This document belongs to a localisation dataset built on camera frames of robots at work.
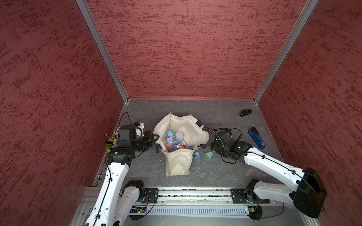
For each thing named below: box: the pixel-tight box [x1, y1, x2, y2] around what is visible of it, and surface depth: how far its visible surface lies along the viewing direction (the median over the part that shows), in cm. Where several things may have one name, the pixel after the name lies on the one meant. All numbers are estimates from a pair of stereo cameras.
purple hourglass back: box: [165, 137, 174, 146], surface depth 87 cm
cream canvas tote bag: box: [153, 112, 209, 177], surface depth 82 cm
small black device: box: [238, 108, 253, 117], surface depth 115 cm
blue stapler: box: [247, 126, 266, 150], surface depth 97 cm
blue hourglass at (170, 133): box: [166, 129, 174, 138], surface depth 94 cm
